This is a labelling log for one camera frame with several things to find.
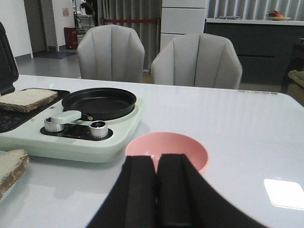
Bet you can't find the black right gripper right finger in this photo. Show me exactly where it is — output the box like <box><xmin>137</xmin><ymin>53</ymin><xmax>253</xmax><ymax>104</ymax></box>
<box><xmin>157</xmin><ymin>154</ymin><xmax>257</xmax><ymax>228</ymax></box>

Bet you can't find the red barrier belt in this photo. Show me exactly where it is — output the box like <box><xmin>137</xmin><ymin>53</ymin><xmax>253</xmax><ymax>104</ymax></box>
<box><xmin>103</xmin><ymin>19</ymin><xmax>159</xmax><ymax>23</ymax></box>

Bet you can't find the grey upholstered chair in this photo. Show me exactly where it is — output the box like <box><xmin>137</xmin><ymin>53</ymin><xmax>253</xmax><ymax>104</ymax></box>
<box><xmin>152</xmin><ymin>33</ymin><xmax>242</xmax><ymax>89</ymax></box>
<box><xmin>77</xmin><ymin>24</ymin><xmax>145</xmax><ymax>83</ymax></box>

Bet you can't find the left silver control knob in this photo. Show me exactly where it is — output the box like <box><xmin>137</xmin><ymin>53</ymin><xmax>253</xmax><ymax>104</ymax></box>
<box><xmin>44</xmin><ymin>117</ymin><xmax>64</xmax><ymax>133</ymax></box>

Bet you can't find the green breakfast maker base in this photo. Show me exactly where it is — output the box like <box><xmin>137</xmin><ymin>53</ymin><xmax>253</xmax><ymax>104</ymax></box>
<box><xmin>0</xmin><ymin>90</ymin><xmax>144</xmax><ymax>163</ymax></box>

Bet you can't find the black round frying pan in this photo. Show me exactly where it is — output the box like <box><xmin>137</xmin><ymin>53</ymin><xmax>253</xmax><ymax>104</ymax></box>
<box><xmin>49</xmin><ymin>87</ymin><xmax>137</xmax><ymax>124</ymax></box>

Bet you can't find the pink bowl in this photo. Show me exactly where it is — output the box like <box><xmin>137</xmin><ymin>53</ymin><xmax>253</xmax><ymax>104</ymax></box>
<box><xmin>125</xmin><ymin>132</ymin><xmax>209</xmax><ymax>173</ymax></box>

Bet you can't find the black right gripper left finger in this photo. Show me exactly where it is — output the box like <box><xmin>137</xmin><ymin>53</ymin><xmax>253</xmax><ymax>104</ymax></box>
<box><xmin>90</xmin><ymin>156</ymin><xmax>156</xmax><ymax>228</ymax></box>

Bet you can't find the fruit plate on counter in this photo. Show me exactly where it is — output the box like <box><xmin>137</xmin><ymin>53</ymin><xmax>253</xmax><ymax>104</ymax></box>
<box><xmin>266</xmin><ymin>10</ymin><xmax>291</xmax><ymax>21</ymax></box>

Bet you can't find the red trash bin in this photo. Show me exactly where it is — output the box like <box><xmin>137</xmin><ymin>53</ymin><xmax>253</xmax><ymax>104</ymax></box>
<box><xmin>64</xmin><ymin>27</ymin><xmax>78</xmax><ymax>49</ymax></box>

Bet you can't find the bread slice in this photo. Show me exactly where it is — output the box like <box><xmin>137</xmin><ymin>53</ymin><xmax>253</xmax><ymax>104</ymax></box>
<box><xmin>0</xmin><ymin>88</ymin><xmax>58</xmax><ymax>113</ymax></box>
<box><xmin>0</xmin><ymin>149</ymin><xmax>29</xmax><ymax>200</ymax></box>

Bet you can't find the beige cushion at right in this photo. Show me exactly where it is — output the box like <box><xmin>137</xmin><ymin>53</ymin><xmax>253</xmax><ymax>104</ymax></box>
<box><xmin>286</xmin><ymin>70</ymin><xmax>304</xmax><ymax>106</ymax></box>

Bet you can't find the white refrigerator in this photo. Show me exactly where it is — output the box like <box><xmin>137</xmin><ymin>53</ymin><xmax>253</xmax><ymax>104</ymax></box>
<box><xmin>160</xmin><ymin>0</ymin><xmax>208</xmax><ymax>49</ymax></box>

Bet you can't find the left grey upholstered chair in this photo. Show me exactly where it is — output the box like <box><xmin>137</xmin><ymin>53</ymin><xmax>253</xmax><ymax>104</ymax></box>
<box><xmin>77</xmin><ymin>24</ymin><xmax>145</xmax><ymax>83</ymax></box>

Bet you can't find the right grey upholstered chair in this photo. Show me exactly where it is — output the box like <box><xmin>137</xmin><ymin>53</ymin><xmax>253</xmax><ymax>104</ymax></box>
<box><xmin>152</xmin><ymin>33</ymin><xmax>242</xmax><ymax>89</ymax></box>

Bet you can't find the dark kitchen counter cabinet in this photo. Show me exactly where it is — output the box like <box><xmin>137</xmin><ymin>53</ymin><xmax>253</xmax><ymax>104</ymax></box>
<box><xmin>205</xmin><ymin>19</ymin><xmax>304</xmax><ymax>85</ymax></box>

